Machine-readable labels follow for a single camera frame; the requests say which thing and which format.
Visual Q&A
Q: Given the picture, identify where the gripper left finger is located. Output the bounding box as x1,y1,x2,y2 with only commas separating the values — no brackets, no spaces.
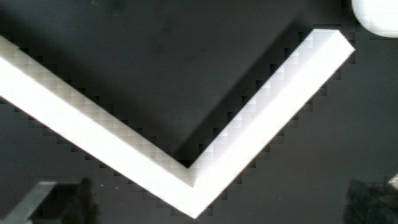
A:
0,181,57,224

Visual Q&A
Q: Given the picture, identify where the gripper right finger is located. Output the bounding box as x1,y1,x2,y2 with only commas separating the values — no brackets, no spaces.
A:
346,179,398,224

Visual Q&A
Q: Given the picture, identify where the white lamp bulb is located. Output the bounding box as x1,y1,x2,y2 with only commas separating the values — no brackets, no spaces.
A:
352,0,398,38

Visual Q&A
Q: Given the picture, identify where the white L-shaped fence wall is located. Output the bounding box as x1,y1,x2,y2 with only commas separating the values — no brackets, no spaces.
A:
0,29,354,217

